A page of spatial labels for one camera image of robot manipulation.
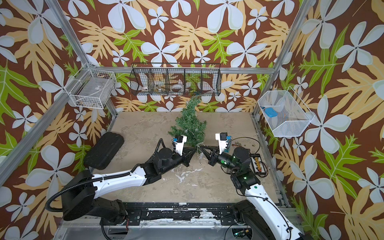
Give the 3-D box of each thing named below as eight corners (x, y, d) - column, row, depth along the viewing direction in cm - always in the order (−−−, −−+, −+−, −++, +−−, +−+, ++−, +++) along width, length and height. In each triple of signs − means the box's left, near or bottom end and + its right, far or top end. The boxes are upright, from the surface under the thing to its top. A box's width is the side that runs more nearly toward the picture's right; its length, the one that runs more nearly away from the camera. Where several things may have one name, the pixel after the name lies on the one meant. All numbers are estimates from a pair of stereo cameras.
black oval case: (86, 165, 94) (79, 160, 88) (109, 136, 109) (105, 130, 103) (105, 171, 91) (99, 166, 86) (126, 140, 106) (123, 134, 101)
